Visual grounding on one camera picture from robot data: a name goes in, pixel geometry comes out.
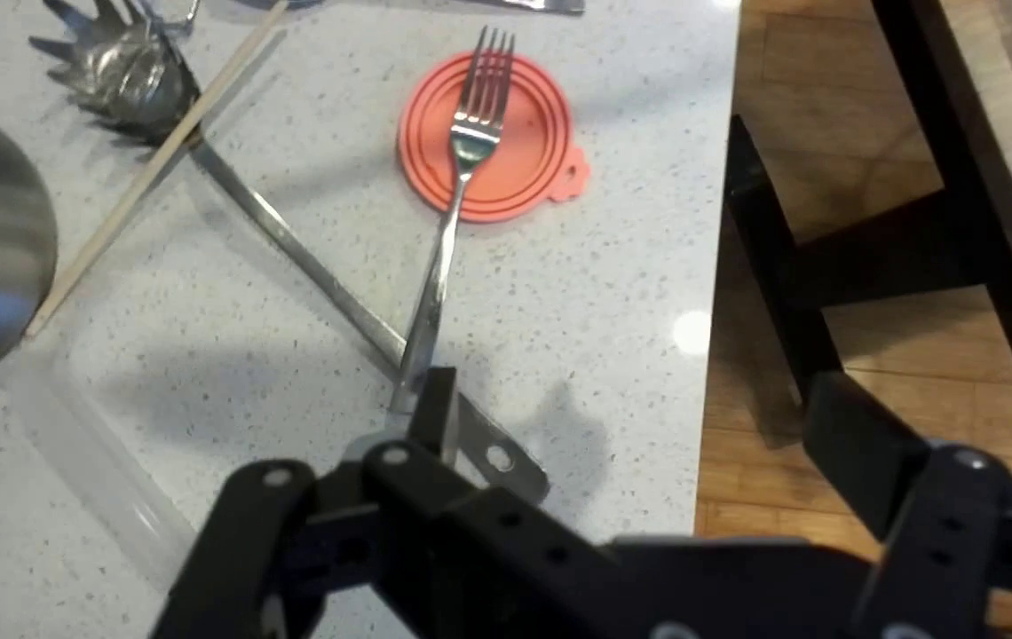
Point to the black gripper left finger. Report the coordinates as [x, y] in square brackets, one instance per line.
[291, 533]

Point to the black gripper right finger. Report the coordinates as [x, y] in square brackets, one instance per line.
[953, 533]

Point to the orange round silicone lid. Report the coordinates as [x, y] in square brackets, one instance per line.
[528, 153]

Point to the clear plastic tube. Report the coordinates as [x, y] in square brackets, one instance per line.
[102, 462]

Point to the steel pasta spoon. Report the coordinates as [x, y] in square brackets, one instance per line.
[268, 225]

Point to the steel fork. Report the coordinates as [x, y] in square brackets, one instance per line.
[455, 216]

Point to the wooden chopstick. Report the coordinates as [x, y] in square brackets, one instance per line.
[161, 153]

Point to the steel table knife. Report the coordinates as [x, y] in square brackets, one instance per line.
[540, 5]

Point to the black stand frame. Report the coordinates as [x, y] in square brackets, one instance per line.
[882, 250]

